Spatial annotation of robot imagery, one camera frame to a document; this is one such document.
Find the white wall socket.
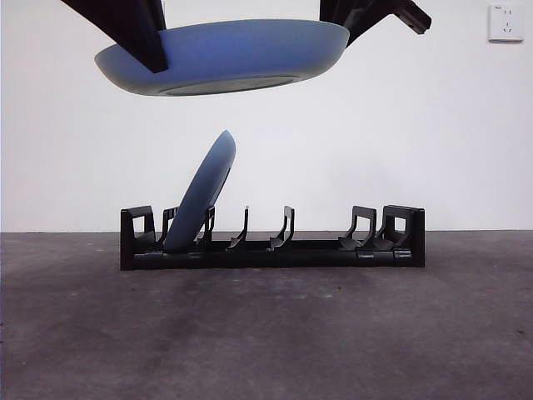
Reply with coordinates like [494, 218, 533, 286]
[488, 4, 525, 43]

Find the black plate rack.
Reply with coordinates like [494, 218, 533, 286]
[120, 205, 426, 271]

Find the green round plate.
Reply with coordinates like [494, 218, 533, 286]
[93, 18, 350, 98]

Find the blue round plate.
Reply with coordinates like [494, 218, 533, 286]
[163, 129, 237, 253]

